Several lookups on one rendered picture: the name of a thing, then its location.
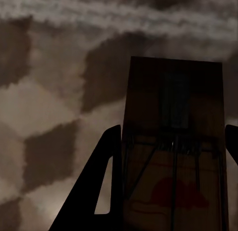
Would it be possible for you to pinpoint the mousetrap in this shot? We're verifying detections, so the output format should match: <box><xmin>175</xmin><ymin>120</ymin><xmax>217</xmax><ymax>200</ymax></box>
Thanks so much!
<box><xmin>121</xmin><ymin>56</ymin><xmax>229</xmax><ymax>231</ymax></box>

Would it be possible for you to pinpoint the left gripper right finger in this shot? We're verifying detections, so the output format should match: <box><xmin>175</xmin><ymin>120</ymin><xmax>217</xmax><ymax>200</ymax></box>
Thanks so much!
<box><xmin>225</xmin><ymin>124</ymin><xmax>238</xmax><ymax>164</ymax></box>

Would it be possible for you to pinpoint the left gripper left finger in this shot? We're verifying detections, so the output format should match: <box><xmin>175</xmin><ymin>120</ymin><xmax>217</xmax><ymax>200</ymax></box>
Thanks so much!
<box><xmin>49</xmin><ymin>125</ymin><xmax>124</xmax><ymax>231</ymax></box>

